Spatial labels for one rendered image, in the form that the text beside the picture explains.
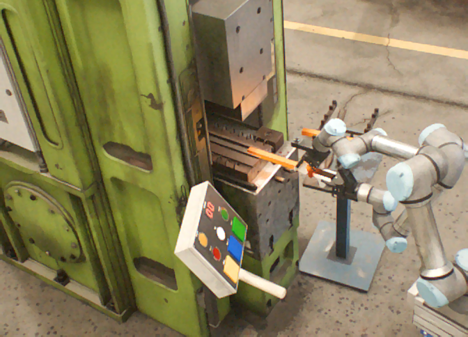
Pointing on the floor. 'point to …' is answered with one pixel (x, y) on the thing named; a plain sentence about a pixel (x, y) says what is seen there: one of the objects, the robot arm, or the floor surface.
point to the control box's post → (212, 310)
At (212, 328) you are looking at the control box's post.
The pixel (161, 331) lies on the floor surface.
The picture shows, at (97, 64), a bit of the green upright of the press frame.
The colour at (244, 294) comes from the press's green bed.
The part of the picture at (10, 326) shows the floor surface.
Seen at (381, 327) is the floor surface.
